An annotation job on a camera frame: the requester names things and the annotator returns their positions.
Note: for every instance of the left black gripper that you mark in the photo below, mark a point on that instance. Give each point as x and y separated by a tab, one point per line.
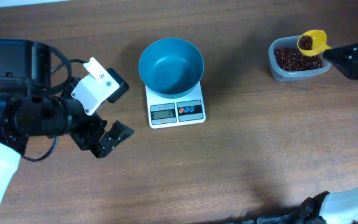
93	135

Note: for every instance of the yellow measuring scoop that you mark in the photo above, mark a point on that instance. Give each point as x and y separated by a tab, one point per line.
318	44

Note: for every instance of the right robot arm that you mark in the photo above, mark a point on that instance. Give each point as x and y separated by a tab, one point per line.
340	207

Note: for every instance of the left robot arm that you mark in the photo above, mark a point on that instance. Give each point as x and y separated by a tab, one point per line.
39	96

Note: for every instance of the white digital kitchen scale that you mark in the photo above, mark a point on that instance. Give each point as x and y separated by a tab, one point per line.
167	113

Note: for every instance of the red beans in scoop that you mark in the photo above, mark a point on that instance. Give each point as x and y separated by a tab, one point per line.
305	42

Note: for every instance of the teal plastic bowl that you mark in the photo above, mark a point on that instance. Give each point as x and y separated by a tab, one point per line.
171	67

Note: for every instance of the red beans in container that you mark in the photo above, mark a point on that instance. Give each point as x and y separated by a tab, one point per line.
292	60

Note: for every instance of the clear plastic bean container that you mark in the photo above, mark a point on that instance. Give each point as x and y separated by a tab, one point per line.
285	76

